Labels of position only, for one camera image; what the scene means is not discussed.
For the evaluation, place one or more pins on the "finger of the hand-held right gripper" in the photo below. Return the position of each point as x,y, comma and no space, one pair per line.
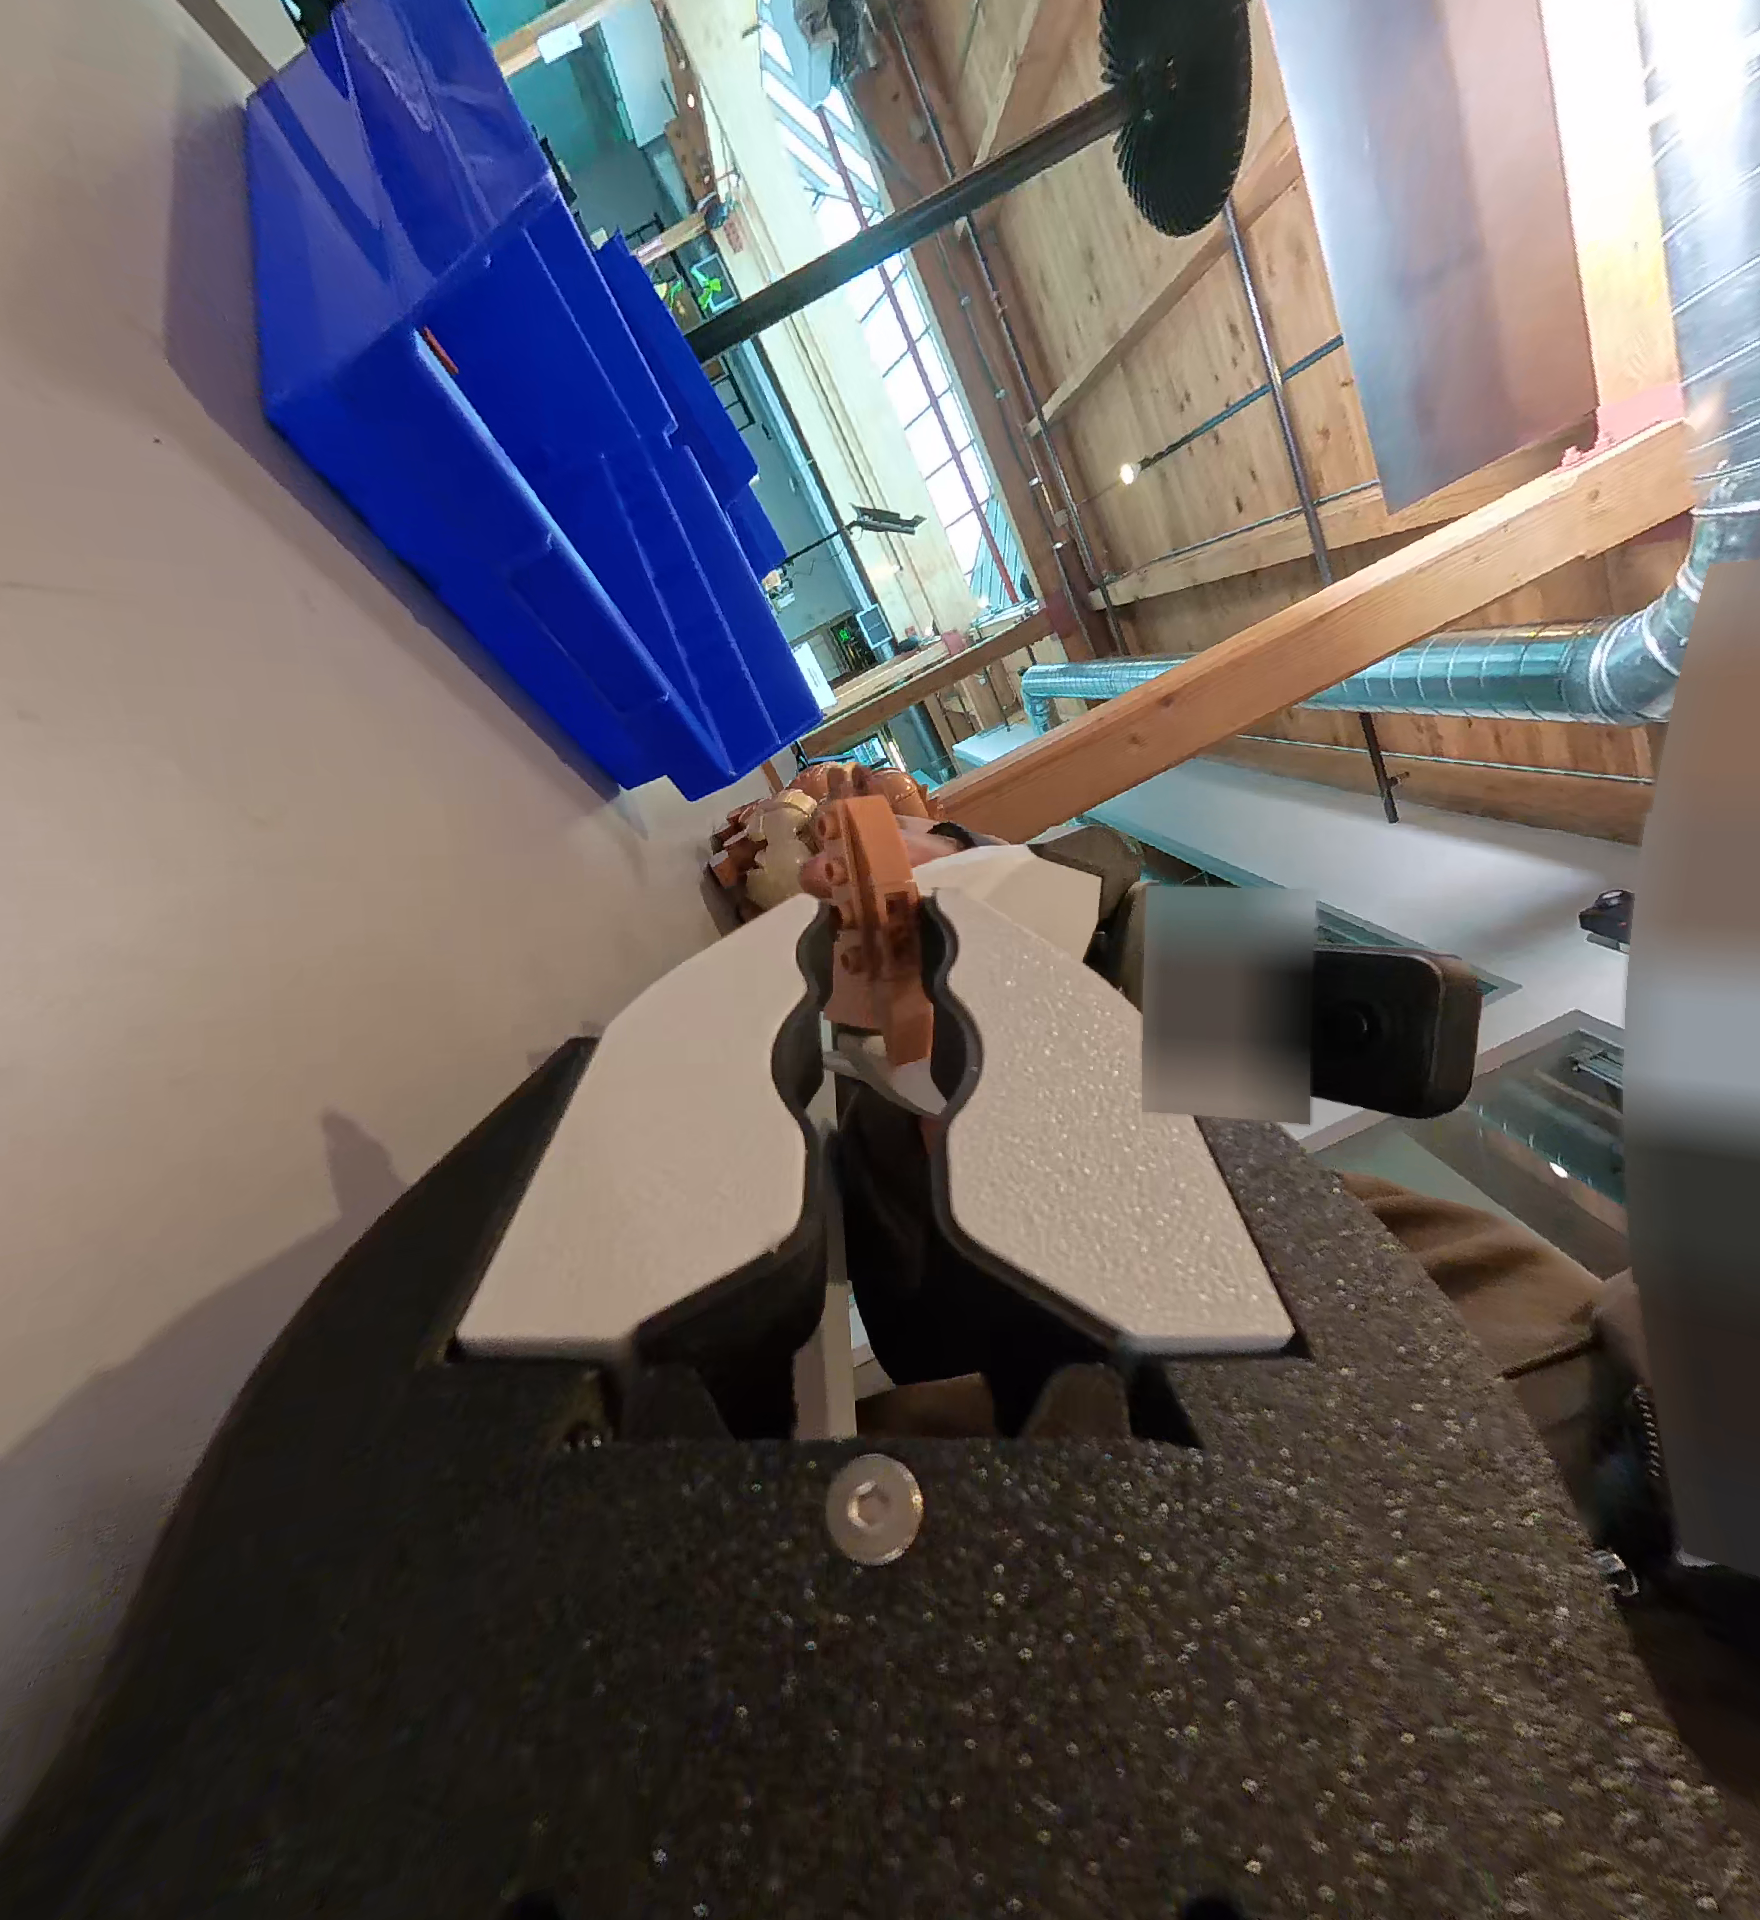
885,1075
1027,891

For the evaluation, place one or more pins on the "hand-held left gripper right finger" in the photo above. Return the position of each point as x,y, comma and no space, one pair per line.
1113,1177

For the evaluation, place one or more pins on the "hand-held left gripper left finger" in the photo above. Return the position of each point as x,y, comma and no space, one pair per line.
659,1192

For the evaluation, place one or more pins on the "brown brick assembly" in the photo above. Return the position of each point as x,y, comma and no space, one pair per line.
871,887

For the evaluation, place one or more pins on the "blue plastic bin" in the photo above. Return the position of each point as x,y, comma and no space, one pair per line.
433,327

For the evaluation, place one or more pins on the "grey desk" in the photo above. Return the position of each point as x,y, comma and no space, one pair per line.
158,903

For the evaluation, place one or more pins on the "wooden office table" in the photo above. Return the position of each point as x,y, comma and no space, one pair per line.
922,668

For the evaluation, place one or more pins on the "person's dark jacket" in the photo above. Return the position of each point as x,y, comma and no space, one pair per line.
1513,1295

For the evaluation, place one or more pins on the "stack of blue bins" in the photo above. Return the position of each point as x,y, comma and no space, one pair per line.
685,391

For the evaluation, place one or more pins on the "black pole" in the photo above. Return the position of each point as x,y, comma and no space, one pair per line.
912,223

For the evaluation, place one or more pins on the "wooden post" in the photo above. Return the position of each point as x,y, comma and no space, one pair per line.
1329,633

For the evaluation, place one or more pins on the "silver ventilation duct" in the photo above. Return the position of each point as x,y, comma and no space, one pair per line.
1751,302

